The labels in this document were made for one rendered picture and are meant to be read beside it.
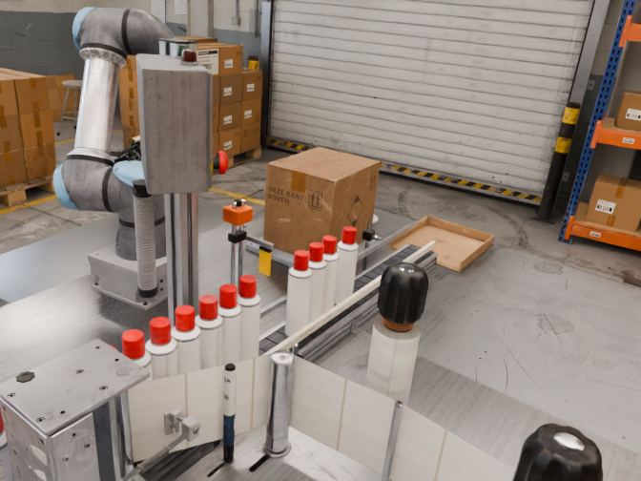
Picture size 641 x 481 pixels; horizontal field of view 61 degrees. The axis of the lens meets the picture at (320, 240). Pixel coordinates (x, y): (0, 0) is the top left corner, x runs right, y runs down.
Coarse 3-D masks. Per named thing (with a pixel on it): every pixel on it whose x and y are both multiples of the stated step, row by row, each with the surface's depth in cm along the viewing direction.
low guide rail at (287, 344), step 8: (432, 240) 173; (424, 248) 167; (432, 248) 172; (416, 256) 162; (376, 280) 145; (368, 288) 141; (352, 296) 136; (360, 296) 138; (344, 304) 132; (328, 312) 128; (336, 312) 130; (320, 320) 125; (328, 320) 128; (304, 328) 121; (312, 328) 122; (296, 336) 118; (304, 336) 121; (280, 344) 115; (288, 344) 116; (272, 352) 112
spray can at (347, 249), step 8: (344, 232) 131; (352, 232) 130; (344, 240) 131; (352, 240) 131; (344, 248) 131; (352, 248) 131; (344, 256) 132; (352, 256) 132; (344, 264) 133; (352, 264) 133; (344, 272) 133; (352, 272) 134; (344, 280) 134; (352, 280) 135; (336, 288) 136; (344, 288) 135; (352, 288) 137; (336, 296) 137; (344, 296) 136; (336, 304) 138
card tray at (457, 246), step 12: (420, 228) 204; (432, 228) 205; (444, 228) 205; (456, 228) 202; (468, 228) 199; (396, 240) 189; (408, 240) 192; (420, 240) 193; (444, 240) 195; (456, 240) 196; (468, 240) 197; (480, 240) 198; (492, 240) 195; (444, 252) 186; (456, 252) 186; (468, 252) 187; (480, 252) 186; (444, 264) 176; (456, 264) 177; (468, 264) 179
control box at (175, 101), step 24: (144, 72) 77; (168, 72) 78; (192, 72) 79; (144, 96) 78; (168, 96) 79; (192, 96) 80; (144, 120) 80; (168, 120) 80; (192, 120) 82; (144, 144) 82; (168, 144) 82; (192, 144) 83; (144, 168) 87; (168, 168) 83; (192, 168) 85; (168, 192) 85; (192, 192) 86
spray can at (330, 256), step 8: (328, 240) 124; (336, 240) 125; (328, 248) 125; (328, 256) 125; (336, 256) 126; (328, 264) 125; (336, 264) 126; (328, 272) 126; (336, 272) 127; (328, 280) 127; (336, 280) 129; (328, 288) 128; (328, 296) 129; (328, 304) 130
